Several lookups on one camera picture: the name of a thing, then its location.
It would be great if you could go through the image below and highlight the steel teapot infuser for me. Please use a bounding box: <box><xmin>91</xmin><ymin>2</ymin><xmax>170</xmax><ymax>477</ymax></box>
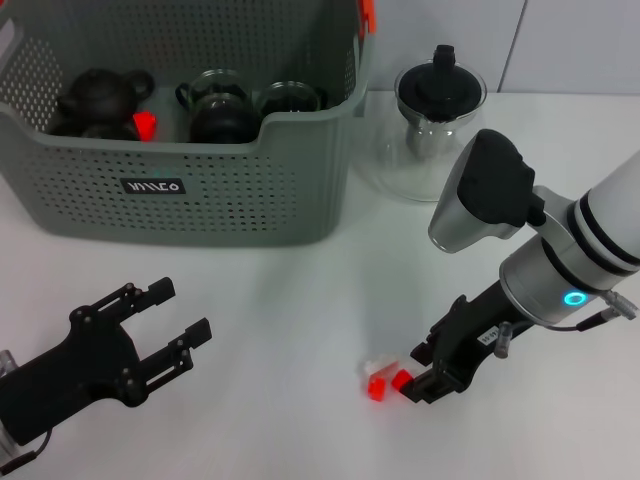
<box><xmin>405</xmin><ymin>118</ymin><xmax>454</xmax><ymax>161</ymax></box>

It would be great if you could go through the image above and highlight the clear glass teapot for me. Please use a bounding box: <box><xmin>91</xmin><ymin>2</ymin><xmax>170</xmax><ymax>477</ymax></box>
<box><xmin>369</xmin><ymin>57</ymin><xmax>489</xmax><ymax>204</ymax></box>

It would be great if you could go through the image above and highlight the translucent white brick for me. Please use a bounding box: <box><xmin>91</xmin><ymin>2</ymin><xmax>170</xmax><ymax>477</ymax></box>
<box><xmin>357</xmin><ymin>352</ymin><xmax>400</xmax><ymax>377</ymax></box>

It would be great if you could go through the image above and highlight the right gripper cable with connector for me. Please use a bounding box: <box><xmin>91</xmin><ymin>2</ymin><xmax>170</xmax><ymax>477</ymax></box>
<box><xmin>493</xmin><ymin>289</ymin><xmax>640</xmax><ymax>359</ymax></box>

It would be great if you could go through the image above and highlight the dark clay teapot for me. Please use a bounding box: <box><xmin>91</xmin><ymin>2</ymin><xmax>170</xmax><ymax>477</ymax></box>
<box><xmin>54</xmin><ymin>68</ymin><xmax>155</xmax><ymax>137</ymax></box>

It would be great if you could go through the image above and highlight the thin left gripper cable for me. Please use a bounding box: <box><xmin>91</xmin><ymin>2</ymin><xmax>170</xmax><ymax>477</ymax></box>
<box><xmin>0</xmin><ymin>428</ymin><xmax>52</xmax><ymax>474</ymax></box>

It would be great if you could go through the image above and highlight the orange bin handle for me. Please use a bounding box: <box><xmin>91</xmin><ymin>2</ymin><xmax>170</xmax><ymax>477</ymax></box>
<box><xmin>358</xmin><ymin>0</ymin><xmax>377</xmax><ymax>36</ymax></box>

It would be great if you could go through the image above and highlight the large red sloped brick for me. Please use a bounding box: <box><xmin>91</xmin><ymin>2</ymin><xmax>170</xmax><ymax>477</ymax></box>
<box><xmin>132</xmin><ymin>111</ymin><xmax>159</xmax><ymax>142</ymax></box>

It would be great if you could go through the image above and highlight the black glass teapot lid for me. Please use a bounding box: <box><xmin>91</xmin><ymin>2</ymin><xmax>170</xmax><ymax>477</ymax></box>
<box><xmin>397</xmin><ymin>44</ymin><xmax>484</xmax><ymax>124</ymax></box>

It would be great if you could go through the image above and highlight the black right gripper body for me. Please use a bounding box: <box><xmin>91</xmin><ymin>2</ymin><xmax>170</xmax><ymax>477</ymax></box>
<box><xmin>428</xmin><ymin>279</ymin><xmax>532</xmax><ymax>396</ymax></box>

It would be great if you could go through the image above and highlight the grey-green perforated storage bin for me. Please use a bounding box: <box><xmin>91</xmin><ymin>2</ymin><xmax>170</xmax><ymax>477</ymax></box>
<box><xmin>0</xmin><ymin>0</ymin><xmax>376</xmax><ymax>249</ymax></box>

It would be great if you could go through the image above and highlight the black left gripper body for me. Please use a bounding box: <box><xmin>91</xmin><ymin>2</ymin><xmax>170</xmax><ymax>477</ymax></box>
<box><xmin>0</xmin><ymin>304</ymin><xmax>147</xmax><ymax>447</ymax></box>

